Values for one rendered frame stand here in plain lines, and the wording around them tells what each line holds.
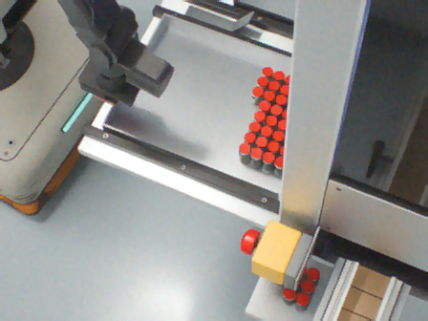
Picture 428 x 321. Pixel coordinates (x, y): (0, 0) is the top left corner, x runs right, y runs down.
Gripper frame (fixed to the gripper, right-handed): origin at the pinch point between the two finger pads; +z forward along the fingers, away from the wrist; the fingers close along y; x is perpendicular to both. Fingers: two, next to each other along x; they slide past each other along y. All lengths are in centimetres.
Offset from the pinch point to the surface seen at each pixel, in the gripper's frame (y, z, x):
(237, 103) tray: 20.7, -0.9, 9.7
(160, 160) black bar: 13.0, -1.0, -7.1
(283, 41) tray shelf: 23.3, -1.4, 25.6
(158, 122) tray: 9.1, 1.4, 0.4
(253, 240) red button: 33.0, -16.3, -17.8
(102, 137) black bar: 1.6, 1.1, -6.9
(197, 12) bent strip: 5.6, 1.7, 25.2
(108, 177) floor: -9, 94, 16
